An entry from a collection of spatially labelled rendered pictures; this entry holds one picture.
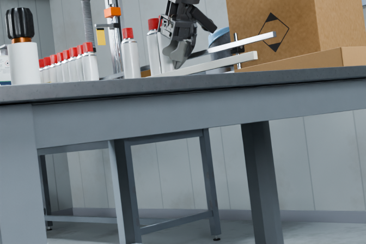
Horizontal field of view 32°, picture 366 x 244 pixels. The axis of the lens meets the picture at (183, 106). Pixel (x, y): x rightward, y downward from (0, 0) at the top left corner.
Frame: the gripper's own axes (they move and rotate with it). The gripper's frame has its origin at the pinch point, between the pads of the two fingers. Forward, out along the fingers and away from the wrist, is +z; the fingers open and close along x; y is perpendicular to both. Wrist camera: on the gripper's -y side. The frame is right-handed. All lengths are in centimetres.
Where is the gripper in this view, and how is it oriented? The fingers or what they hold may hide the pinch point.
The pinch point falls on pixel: (178, 64)
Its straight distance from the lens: 182.9
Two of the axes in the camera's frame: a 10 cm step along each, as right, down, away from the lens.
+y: -7.9, 0.7, -6.1
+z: -2.0, 9.1, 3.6
